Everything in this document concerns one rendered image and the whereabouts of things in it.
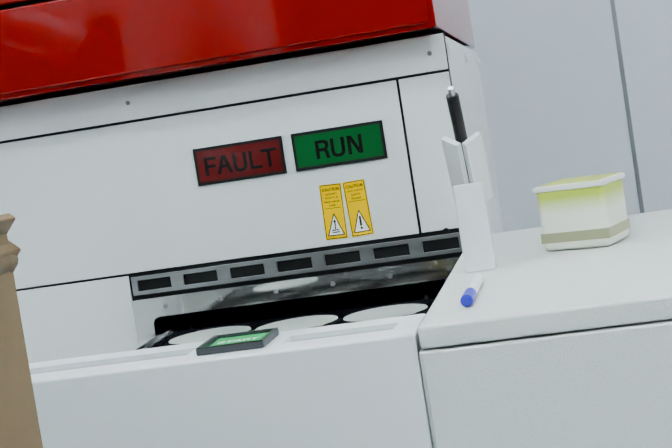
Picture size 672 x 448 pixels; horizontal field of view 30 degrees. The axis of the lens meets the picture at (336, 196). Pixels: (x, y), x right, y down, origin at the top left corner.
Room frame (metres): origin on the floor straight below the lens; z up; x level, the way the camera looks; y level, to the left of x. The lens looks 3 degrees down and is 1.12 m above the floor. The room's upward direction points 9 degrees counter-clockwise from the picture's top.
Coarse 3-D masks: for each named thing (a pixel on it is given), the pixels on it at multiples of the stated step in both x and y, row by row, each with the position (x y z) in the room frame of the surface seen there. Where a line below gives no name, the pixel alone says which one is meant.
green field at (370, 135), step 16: (352, 128) 1.57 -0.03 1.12; (368, 128) 1.57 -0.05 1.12; (304, 144) 1.58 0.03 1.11; (320, 144) 1.58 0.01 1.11; (336, 144) 1.58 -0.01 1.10; (352, 144) 1.57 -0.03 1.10; (368, 144) 1.57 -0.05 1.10; (304, 160) 1.58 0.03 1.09; (320, 160) 1.58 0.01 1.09; (336, 160) 1.58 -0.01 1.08
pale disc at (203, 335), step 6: (204, 330) 1.55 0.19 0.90; (210, 330) 1.54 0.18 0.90; (216, 330) 1.53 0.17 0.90; (222, 330) 1.52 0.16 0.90; (228, 330) 1.52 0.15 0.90; (234, 330) 1.51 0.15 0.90; (240, 330) 1.50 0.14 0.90; (246, 330) 1.49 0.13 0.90; (180, 336) 1.53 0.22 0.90; (186, 336) 1.52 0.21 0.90; (192, 336) 1.51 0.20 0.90; (198, 336) 1.51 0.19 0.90; (204, 336) 1.50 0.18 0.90; (210, 336) 1.49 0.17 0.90; (174, 342) 1.49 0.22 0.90; (180, 342) 1.48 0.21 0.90; (186, 342) 1.47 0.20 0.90; (192, 342) 1.47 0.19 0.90
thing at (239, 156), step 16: (256, 144) 1.60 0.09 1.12; (272, 144) 1.59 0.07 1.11; (208, 160) 1.61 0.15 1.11; (224, 160) 1.60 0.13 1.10; (240, 160) 1.60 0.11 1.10; (256, 160) 1.60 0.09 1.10; (272, 160) 1.59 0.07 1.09; (208, 176) 1.61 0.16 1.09; (224, 176) 1.60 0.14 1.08; (240, 176) 1.60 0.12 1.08
